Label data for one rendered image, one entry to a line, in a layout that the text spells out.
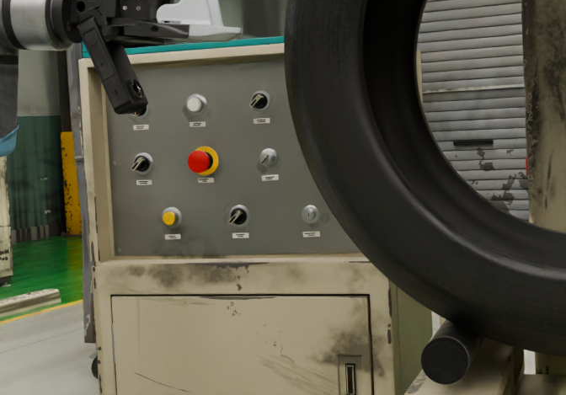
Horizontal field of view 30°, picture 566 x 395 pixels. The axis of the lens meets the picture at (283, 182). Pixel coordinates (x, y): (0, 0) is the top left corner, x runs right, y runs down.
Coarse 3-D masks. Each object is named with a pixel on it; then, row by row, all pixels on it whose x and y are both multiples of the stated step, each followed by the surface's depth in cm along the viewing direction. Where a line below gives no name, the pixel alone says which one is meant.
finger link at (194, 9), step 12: (192, 0) 114; (204, 0) 114; (168, 12) 115; (180, 12) 115; (192, 12) 114; (204, 12) 114; (192, 24) 114; (204, 24) 114; (192, 36) 114; (204, 36) 114; (216, 36) 114; (228, 36) 115
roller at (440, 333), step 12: (444, 324) 107; (456, 324) 105; (444, 336) 100; (456, 336) 101; (468, 336) 103; (480, 336) 108; (432, 348) 99; (444, 348) 99; (456, 348) 99; (468, 348) 101; (432, 360) 99; (444, 360) 99; (456, 360) 99; (468, 360) 100; (432, 372) 99; (444, 372) 99; (456, 372) 99; (444, 384) 100
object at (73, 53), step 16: (80, 48) 482; (80, 96) 481; (80, 112) 480; (80, 128) 480; (80, 144) 481; (80, 160) 479; (80, 176) 483; (80, 192) 484; (80, 208) 485; (96, 368) 486
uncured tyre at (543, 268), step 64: (320, 0) 100; (384, 0) 126; (320, 64) 100; (384, 64) 127; (320, 128) 101; (384, 128) 127; (320, 192) 105; (384, 192) 99; (448, 192) 126; (384, 256) 102; (448, 256) 97; (512, 256) 98; (448, 320) 105; (512, 320) 97
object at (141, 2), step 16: (64, 0) 118; (80, 0) 119; (96, 0) 119; (112, 0) 116; (128, 0) 116; (144, 0) 116; (160, 0) 119; (64, 16) 118; (80, 16) 119; (96, 16) 118; (112, 16) 116; (128, 16) 116; (144, 16) 116; (64, 32) 119; (112, 32) 116
